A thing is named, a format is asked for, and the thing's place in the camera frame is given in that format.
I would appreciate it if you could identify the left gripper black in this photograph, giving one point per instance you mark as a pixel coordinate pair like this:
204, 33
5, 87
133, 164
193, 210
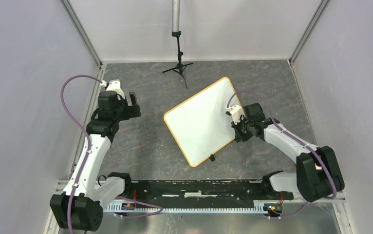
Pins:
131, 111

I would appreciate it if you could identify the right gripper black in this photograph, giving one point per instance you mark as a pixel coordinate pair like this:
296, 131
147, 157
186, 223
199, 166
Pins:
238, 136

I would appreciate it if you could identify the whiteboard with yellow edge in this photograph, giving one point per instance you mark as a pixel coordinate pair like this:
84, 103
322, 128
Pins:
200, 125

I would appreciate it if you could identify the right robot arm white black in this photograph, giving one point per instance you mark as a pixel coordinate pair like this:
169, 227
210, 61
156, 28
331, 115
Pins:
317, 174

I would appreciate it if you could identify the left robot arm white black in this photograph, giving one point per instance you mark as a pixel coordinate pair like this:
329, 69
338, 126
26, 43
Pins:
81, 204

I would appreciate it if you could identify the black tripod stand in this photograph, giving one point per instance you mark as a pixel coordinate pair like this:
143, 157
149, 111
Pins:
176, 33

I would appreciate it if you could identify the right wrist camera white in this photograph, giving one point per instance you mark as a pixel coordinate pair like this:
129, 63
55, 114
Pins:
236, 113

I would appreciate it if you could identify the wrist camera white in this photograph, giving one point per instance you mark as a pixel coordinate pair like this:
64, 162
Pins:
114, 85
236, 113

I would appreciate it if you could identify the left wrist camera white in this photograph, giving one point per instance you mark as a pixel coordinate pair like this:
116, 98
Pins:
114, 85

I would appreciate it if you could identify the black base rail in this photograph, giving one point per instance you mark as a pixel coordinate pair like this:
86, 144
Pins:
208, 193

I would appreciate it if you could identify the left aluminium frame post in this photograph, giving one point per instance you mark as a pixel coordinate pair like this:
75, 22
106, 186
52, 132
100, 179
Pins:
81, 31

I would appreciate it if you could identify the aluminium frame post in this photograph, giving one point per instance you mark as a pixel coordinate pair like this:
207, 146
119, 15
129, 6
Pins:
323, 4
81, 31

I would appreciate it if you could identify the white cable duct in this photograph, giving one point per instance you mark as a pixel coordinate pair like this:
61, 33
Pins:
117, 207

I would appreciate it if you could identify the right aluminium frame post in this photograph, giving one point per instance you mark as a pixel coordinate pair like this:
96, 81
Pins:
323, 4

